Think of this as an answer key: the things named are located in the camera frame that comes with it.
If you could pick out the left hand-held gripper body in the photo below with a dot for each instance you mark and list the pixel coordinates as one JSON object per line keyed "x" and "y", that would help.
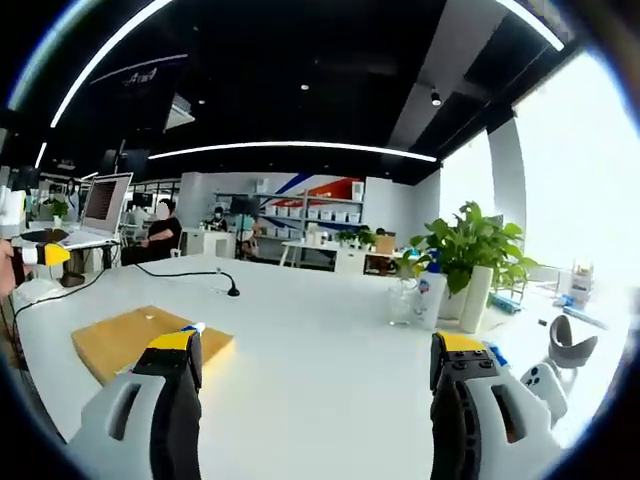
{"x": 12, "y": 207}

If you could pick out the white plant pot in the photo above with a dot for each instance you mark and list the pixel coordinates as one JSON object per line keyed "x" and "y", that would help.
{"x": 452, "y": 307}

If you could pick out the white bottle blue label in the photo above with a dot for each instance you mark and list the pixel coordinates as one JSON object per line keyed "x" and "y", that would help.
{"x": 432, "y": 300}

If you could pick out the black oval pad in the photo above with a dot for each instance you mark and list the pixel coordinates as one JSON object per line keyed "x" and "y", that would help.
{"x": 46, "y": 236}

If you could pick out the clear glass vase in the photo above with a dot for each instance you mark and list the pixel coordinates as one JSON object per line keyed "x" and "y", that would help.
{"x": 402, "y": 305}

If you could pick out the white ceiling air conditioner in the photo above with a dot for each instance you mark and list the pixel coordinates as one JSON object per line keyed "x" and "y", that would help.
{"x": 181, "y": 112}

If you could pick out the small green desk plant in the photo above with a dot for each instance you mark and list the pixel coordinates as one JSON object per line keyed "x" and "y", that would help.
{"x": 59, "y": 209}

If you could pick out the black laptop stand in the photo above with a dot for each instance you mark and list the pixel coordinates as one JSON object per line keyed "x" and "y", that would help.
{"x": 72, "y": 280}

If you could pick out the long white background desk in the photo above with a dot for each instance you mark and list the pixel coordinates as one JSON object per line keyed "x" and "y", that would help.
{"x": 350, "y": 260}

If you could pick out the long linear ceiling light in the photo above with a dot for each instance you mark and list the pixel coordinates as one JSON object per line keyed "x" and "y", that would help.
{"x": 300, "y": 145}

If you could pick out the white cylinder vase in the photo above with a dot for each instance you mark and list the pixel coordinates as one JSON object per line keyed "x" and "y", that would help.
{"x": 477, "y": 300}

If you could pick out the white counter cabinet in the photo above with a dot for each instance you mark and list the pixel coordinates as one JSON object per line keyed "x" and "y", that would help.
{"x": 215, "y": 245}

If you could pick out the black monitor on tripod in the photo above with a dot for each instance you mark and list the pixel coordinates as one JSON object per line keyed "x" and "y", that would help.
{"x": 246, "y": 206}

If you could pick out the blue flat packet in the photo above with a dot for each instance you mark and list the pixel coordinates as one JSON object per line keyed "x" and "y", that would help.
{"x": 506, "y": 304}

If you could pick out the hanging dark monitor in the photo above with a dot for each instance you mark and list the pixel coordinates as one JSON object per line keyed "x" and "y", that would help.
{"x": 142, "y": 75}

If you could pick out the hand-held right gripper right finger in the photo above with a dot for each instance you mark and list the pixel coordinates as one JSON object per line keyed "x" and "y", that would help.
{"x": 465, "y": 400}

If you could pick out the curved ceiling light strip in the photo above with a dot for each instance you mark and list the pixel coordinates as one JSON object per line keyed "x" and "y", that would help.
{"x": 100, "y": 55}

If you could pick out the blue white packet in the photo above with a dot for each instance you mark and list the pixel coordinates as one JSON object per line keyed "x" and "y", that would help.
{"x": 497, "y": 352}

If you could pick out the small potted plant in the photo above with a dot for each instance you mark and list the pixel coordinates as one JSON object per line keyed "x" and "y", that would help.
{"x": 366, "y": 237}
{"x": 346, "y": 237}

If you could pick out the black ceiling spotlight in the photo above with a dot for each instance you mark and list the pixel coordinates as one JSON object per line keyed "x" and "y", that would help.
{"x": 436, "y": 98}

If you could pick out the person's left hand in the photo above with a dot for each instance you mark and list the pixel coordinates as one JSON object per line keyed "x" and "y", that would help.
{"x": 6, "y": 270}

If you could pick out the brown cardboard box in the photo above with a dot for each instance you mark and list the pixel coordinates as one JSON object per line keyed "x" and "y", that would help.
{"x": 385, "y": 244}

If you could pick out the white laptop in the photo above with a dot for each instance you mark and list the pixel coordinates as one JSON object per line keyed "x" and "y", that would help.
{"x": 105, "y": 200}

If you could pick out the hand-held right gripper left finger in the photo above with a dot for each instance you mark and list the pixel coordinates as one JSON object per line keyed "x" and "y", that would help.
{"x": 170, "y": 400}

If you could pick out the metal shelf of white bins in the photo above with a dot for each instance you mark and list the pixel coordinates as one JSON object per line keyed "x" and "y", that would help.
{"x": 320, "y": 215}

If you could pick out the green leafy plant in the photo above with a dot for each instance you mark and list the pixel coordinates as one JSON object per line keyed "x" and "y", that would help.
{"x": 470, "y": 235}

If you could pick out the small wooden board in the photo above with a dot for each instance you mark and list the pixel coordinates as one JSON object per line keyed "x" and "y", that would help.
{"x": 130, "y": 335}

